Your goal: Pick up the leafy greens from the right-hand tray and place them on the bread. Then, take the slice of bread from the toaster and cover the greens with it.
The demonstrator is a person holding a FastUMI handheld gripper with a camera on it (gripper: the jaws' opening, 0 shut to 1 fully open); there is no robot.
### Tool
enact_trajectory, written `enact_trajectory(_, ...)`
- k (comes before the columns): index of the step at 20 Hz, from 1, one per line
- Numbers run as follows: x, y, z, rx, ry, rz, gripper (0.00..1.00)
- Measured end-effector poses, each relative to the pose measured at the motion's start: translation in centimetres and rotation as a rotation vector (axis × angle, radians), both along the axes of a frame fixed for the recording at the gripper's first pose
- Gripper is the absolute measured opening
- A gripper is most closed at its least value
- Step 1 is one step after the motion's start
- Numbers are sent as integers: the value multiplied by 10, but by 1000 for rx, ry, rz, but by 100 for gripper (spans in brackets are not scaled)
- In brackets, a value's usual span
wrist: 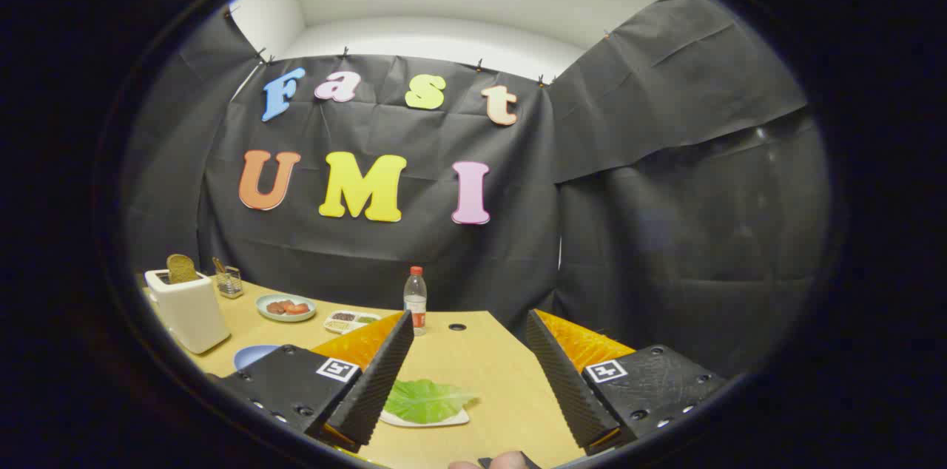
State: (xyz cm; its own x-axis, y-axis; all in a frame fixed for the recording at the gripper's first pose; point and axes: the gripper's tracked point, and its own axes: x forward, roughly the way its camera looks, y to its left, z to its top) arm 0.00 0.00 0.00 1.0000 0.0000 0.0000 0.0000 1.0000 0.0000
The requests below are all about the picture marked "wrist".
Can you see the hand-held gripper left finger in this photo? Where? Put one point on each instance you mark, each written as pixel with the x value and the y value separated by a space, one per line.
pixel 377 380

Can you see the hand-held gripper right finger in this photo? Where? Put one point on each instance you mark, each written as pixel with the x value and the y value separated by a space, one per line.
pixel 566 387

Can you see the green lettuce leaf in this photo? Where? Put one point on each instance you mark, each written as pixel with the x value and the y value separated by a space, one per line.
pixel 425 401

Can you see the brown bread slice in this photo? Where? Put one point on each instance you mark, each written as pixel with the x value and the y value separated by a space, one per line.
pixel 181 269

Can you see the white divided seasoning dish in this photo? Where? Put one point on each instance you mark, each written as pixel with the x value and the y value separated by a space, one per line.
pixel 348 322

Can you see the white square plate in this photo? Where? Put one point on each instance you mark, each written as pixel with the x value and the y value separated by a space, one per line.
pixel 444 421

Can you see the clear red-capped water bottle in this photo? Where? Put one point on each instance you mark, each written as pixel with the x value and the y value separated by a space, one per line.
pixel 415 299

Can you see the red tomato slice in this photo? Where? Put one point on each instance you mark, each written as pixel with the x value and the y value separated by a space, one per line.
pixel 298 308

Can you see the dark red food slice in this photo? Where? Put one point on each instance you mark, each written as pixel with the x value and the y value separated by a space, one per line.
pixel 276 308

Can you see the light green round plate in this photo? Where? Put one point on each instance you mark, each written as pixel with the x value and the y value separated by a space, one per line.
pixel 268 316

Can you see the blue round plate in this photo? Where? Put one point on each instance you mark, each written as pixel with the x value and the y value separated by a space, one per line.
pixel 251 356

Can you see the black backdrop cloth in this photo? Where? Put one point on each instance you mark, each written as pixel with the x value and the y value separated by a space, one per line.
pixel 414 254

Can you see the white toaster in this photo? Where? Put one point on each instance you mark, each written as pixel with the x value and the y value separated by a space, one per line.
pixel 189 310

